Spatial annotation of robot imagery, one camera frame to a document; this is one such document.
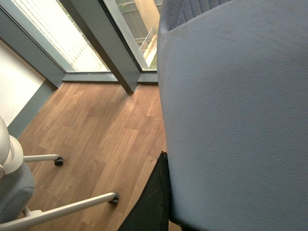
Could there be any light blue slipper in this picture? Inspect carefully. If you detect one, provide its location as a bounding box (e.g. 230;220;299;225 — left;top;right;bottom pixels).
157;0;308;231

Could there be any white office chair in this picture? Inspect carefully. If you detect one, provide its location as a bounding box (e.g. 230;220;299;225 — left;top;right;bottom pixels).
0;120;119;231

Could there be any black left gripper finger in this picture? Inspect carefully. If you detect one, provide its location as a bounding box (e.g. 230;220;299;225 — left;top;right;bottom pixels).
118;152;170;231

